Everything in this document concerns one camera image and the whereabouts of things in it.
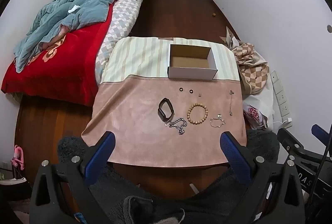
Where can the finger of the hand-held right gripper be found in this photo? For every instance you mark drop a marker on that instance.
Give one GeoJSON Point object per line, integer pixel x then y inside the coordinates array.
{"type": "Point", "coordinates": [319, 131]}
{"type": "Point", "coordinates": [288, 139]}

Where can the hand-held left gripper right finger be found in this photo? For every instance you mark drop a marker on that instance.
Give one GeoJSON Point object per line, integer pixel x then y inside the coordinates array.
{"type": "Point", "coordinates": [234, 153]}

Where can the black smart band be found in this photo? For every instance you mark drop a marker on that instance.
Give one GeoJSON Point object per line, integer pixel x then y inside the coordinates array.
{"type": "Point", "coordinates": [163, 112]}

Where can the red floral blanket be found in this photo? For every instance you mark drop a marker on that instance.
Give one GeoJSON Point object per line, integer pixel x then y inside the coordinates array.
{"type": "Point", "coordinates": [59, 76]}

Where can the dark fleece clothing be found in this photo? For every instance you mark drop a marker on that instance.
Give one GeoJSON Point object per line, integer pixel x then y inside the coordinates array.
{"type": "Point", "coordinates": [145, 203]}

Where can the white paper tag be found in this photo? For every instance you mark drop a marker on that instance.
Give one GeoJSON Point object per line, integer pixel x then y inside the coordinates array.
{"type": "Point", "coordinates": [74, 8]}

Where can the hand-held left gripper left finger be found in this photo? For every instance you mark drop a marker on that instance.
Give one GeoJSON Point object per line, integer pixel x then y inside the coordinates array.
{"type": "Point", "coordinates": [101, 153]}

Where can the white plastic bag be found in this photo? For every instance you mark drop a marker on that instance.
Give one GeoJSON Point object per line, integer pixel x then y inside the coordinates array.
{"type": "Point", "coordinates": [262, 102]}

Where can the brown checkered cloth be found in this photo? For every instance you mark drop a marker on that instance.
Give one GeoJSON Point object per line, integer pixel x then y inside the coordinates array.
{"type": "Point", "coordinates": [253, 70]}

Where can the grey checkered bed sheet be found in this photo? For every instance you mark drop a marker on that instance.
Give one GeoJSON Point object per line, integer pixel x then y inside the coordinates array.
{"type": "Point", "coordinates": [124, 13]}

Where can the pink hanger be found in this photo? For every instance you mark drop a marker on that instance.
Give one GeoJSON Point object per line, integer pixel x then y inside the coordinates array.
{"type": "Point", "coordinates": [18, 156]}

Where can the cardboard box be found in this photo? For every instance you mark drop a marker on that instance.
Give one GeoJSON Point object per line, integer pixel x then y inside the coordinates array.
{"type": "Point", "coordinates": [192, 73]}

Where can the teal quilt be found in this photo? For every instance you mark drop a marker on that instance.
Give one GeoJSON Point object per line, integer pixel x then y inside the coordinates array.
{"type": "Point", "coordinates": [77, 11]}

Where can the pink and striped tablecloth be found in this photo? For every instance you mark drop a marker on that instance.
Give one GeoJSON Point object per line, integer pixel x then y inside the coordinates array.
{"type": "Point", "coordinates": [134, 120]}

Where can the white power strip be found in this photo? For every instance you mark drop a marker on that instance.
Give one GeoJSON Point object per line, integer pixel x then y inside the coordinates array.
{"type": "Point", "coordinates": [281, 99]}

